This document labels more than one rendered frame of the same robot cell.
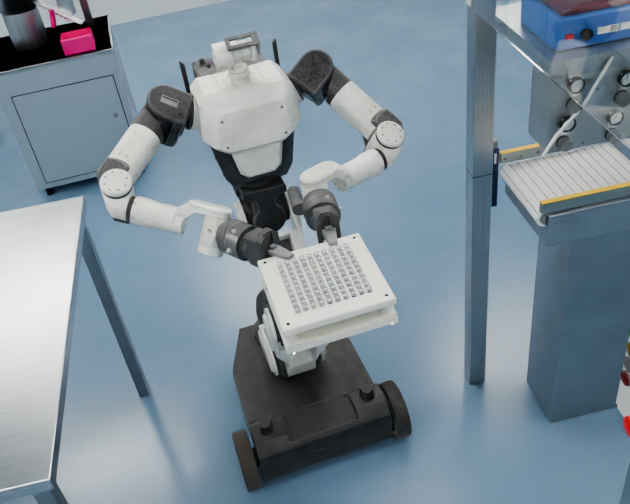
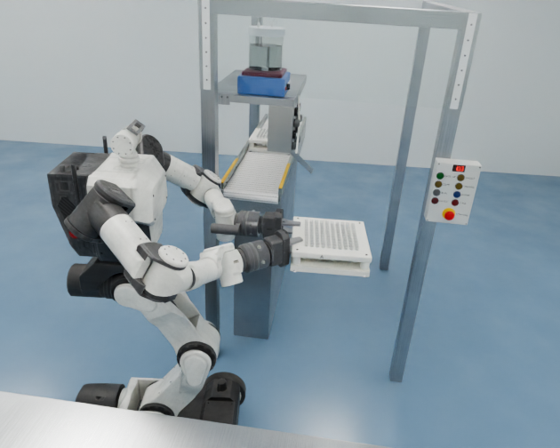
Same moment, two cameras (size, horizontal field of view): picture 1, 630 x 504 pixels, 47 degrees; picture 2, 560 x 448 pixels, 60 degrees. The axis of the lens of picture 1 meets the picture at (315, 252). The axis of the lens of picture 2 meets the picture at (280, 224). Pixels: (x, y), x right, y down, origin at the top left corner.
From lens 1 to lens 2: 1.80 m
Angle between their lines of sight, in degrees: 65
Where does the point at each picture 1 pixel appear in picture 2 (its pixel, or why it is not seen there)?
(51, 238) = (12, 422)
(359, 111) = (188, 169)
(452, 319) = (157, 342)
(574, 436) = (282, 335)
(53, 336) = (211, 433)
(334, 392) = (196, 410)
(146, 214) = (204, 270)
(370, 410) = (233, 391)
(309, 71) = (152, 149)
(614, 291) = not seen: hidden behind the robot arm
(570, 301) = not seen: hidden behind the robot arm
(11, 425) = not seen: outside the picture
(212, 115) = (147, 191)
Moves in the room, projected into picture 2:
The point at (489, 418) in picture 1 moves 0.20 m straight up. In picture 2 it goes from (248, 360) to (249, 331)
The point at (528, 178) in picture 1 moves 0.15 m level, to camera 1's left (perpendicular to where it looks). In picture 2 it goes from (244, 188) to (235, 201)
